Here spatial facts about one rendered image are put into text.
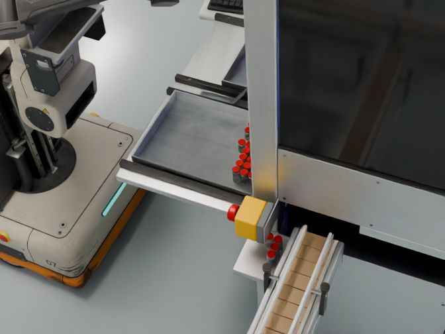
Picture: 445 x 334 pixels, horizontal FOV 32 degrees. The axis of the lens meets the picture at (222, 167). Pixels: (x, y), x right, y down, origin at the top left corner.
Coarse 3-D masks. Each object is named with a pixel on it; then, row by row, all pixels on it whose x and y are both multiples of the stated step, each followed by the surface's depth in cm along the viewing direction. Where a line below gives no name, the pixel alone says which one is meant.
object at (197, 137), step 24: (192, 96) 217; (168, 120) 216; (192, 120) 215; (216, 120) 215; (240, 120) 214; (144, 144) 209; (168, 144) 210; (192, 144) 210; (216, 144) 209; (168, 168) 201; (192, 168) 205; (216, 168) 204; (240, 192) 195
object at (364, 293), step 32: (352, 256) 185; (384, 256) 185; (416, 256) 184; (352, 288) 196; (384, 288) 190; (416, 288) 185; (320, 320) 216; (352, 320) 209; (384, 320) 202; (416, 320) 195
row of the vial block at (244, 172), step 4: (248, 156) 200; (248, 160) 199; (244, 164) 199; (248, 164) 199; (244, 168) 198; (248, 168) 198; (240, 172) 197; (244, 172) 197; (248, 172) 199; (240, 176) 198; (244, 176) 197; (240, 180) 199; (244, 180) 198; (244, 184) 200
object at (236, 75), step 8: (240, 48) 227; (240, 56) 229; (232, 64) 224; (240, 64) 228; (232, 72) 226; (240, 72) 226; (224, 80) 220; (232, 80) 224; (240, 80) 224; (240, 88) 219
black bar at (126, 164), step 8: (128, 160) 205; (128, 168) 205; (136, 168) 204; (144, 168) 203; (152, 168) 203; (152, 176) 203; (160, 176) 202; (168, 176) 201; (176, 176) 201; (176, 184) 201; (184, 184) 200; (192, 184) 199; (200, 184) 199; (200, 192) 200; (208, 192) 198; (216, 192) 197; (224, 192) 197; (232, 200) 196; (240, 200) 195
